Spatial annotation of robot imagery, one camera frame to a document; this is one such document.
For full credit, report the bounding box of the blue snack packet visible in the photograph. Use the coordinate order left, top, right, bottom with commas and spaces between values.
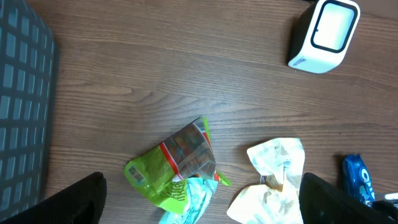
342, 154, 375, 205

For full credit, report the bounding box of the grey plastic mesh basket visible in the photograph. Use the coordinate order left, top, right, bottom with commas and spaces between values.
1, 0, 60, 220

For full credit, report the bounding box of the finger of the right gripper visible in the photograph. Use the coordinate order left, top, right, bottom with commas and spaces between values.
371, 192, 398, 218

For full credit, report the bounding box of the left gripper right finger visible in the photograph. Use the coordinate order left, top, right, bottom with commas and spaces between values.
299, 172, 397, 224

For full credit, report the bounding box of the teal white snack packet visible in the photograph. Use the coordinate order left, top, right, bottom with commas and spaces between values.
159, 177, 218, 224

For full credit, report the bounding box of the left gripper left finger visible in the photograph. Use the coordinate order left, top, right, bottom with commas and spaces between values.
1, 172, 107, 224

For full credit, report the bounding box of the beige wrapper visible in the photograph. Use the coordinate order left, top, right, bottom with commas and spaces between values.
226, 138, 305, 224

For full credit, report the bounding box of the green snack packet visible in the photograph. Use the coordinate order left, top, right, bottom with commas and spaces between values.
123, 117, 232, 215

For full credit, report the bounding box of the white barcode scanner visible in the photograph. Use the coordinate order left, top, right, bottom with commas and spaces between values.
288, 0, 360, 74

